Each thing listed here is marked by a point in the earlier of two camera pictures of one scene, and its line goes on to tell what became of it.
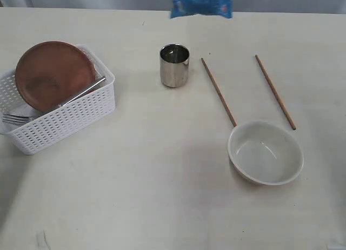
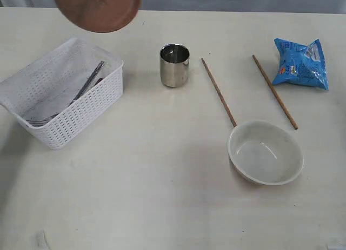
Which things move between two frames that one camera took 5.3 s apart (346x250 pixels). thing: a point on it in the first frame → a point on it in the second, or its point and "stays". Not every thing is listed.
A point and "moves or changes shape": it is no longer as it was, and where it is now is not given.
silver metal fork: (16, 120) → (41, 123)
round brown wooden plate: (47, 74) → (99, 11)
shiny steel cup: (174, 60) stays
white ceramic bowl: (265, 153) stays
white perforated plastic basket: (47, 127) moves or changes shape
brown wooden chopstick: (219, 92) stays
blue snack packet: (210, 2) → (301, 65)
